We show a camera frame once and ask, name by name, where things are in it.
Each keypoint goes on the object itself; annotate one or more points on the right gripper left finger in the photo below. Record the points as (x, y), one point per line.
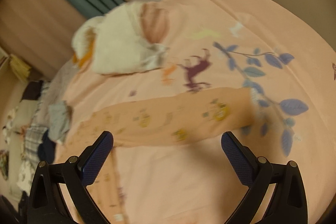
(46, 201)

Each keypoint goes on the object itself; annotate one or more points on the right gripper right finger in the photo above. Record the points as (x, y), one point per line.
(288, 203)

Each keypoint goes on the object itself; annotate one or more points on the orange cartoon print shirt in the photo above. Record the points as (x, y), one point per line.
(167, 165)

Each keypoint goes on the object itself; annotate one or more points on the grey folded clothes pile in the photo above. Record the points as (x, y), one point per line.
(60, 121)

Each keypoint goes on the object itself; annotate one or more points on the white patterned garment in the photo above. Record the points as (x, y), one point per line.
(25, 177)

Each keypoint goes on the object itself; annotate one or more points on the dark navy garment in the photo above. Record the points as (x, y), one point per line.
(46, 150)

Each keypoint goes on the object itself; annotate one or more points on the grey plaid pillow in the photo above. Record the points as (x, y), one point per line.
(35, 131)

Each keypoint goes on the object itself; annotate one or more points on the grey quilt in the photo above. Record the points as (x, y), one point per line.
(54, 91)

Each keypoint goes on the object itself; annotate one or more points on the beige pillow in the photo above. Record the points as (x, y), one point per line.
(24, 114)

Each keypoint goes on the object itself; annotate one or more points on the straw tassel hanging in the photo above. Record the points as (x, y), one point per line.
(20, 68)

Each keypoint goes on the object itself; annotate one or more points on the white goose plush toy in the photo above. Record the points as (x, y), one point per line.
(83, 52)

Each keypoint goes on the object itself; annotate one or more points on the pink curtain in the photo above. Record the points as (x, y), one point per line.
(65, 3)

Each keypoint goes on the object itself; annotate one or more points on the pink printed bed sheet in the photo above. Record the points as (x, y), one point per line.
(246, 66)

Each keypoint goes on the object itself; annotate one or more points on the folded white fleece garment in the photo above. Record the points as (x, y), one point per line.
(128, 39)

